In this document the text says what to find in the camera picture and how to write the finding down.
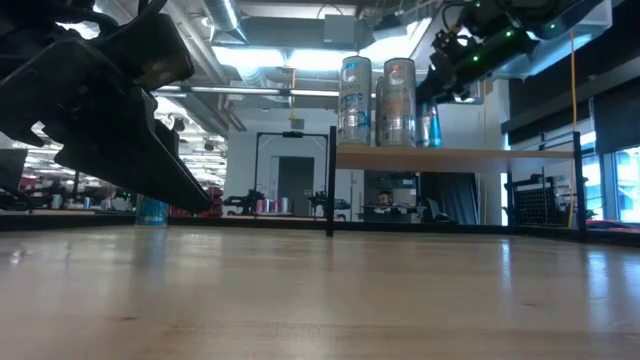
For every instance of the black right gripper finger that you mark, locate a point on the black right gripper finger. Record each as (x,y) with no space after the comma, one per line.
(450,87)

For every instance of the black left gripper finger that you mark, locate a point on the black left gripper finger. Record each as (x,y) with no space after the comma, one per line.
(150,160)
(150,55)

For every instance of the blue silver Red Bull can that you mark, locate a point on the blue silver Red Bull can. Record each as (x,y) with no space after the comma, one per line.
(150,215)
(431,127)

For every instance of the orange print Celsius can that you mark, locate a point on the orange print Celsius can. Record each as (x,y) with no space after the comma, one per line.
(399,100)

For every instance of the blue print Celsius can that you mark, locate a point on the blue print Celsius can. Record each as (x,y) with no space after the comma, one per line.
(355,100)

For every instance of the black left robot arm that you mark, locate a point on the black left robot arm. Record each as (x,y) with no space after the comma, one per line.
(30,20)

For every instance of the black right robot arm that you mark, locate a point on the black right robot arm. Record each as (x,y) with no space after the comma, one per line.
(535,7)

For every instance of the black background robot arm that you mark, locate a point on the black background robot arm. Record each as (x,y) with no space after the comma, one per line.
(245,202)
(317,200)

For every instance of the wooden shelf with black legs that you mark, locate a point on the wooden shelf with black legs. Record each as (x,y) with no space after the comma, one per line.
(450,160)

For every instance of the red storage bin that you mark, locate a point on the red storage bin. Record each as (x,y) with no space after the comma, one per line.
(219,197)

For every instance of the black monitor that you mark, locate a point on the black monitor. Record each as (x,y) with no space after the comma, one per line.
(12,170)

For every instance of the black curtain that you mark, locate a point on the black curtain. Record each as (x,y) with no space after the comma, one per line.
(455,195)

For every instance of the small pink can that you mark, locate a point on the small pink can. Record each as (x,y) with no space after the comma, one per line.
(260,206)
(275,206)

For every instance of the black office chair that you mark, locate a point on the black office chair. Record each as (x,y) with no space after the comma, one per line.
(440,212)

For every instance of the person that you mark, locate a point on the person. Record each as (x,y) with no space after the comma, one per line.
(385,198)

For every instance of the background desk with equipment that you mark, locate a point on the background desk with equipment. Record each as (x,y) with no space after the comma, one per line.
(390,214)

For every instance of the small silver can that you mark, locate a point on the small silver can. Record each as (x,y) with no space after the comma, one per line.
(285,205)

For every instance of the black pegboard cart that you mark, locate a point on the black pegboard cart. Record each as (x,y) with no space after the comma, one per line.
(532,205)

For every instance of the interior door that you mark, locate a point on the interior door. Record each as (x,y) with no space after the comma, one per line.
(295,185)

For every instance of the grey hanging box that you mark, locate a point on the grey hanging box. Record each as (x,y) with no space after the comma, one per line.
(297,124)

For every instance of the black window blind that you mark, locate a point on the black window blind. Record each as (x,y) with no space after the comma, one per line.
(617,125)

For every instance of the red floor mat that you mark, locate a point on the red floor mat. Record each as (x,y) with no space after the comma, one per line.
(615,226)

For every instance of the black metal table frame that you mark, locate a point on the black metal table frame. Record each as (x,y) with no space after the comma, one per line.
(250,222)

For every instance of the black stand frame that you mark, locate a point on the black stand frame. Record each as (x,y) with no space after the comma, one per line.
(292,134)

